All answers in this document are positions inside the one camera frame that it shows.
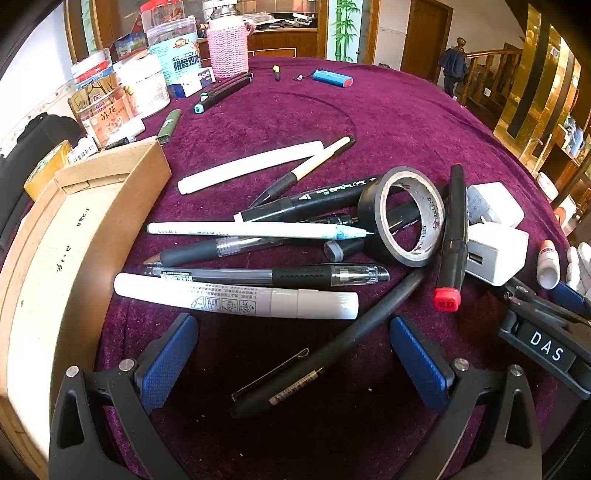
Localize gold pillar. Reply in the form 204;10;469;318
494;0;583;139

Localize bamboo painted panel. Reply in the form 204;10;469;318
325;0;370;63

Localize white pen blue tip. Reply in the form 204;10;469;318
147;222;375;240

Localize long white pen case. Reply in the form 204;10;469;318
178;141;324;195

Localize black gel pen clear grip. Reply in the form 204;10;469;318
144;236;284;267

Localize short black marker grey cap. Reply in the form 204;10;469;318
323;239;366;262

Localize colourful carton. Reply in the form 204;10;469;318
113;33;148;61

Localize small white bottle brown cap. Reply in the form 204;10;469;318
537;240;561;291

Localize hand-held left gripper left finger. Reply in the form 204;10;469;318
48;313;200;480

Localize green lighter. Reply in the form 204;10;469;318
157;109;182;146

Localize black marker teal cap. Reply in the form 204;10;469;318
194;76;254;115

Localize dark jacket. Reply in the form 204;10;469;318
438;46;469;80

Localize purple velvet tablecloth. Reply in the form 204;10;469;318
95;56;573;480

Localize black marker red cap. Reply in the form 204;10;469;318
434;165;469;315

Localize white lumpy object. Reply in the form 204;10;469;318
567;242;591;297

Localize white paint marker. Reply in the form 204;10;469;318
114;272;359;320

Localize wooden stair railing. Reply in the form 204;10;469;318
455;37;522;112

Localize cardboard box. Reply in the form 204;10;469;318
0;137;172;467

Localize wooden counter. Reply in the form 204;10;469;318
247;27;319;58

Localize white plastic jar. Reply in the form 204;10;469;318
115;55;170;118

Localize black marker pale pink caps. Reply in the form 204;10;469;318
235;174;384;223

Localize cream pen black ends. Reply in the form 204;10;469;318
249;135;357;208

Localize blue battery pack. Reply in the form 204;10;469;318
313;69;354;88

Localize small white box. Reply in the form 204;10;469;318
178;67;216;97

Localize yellow tape roll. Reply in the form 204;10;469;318
24;141;74;201

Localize orange printed tin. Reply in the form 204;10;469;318
69;85;136;148

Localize bottle in pink knitted sleeve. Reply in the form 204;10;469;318
203;0;256;79

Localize large white charger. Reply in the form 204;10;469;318
465;224;530;288

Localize clear jar red lid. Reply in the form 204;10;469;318
141;0;200;88

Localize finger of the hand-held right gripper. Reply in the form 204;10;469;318
503;277;591;329

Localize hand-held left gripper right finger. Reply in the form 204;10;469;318
389;316;543;480

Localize white labelled packet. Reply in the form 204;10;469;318
69;138;100;164

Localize wooden door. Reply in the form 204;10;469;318
401;0;453;85

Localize black gel pen clear cap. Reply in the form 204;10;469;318
143;263;391;289

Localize small white charger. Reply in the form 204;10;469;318
466;181;526;228

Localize long black pen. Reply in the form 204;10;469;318
230;268;426;420

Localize black electrical tape roll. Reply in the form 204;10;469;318
358;166;448;268

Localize black marker white cap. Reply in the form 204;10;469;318
199;71;252;103

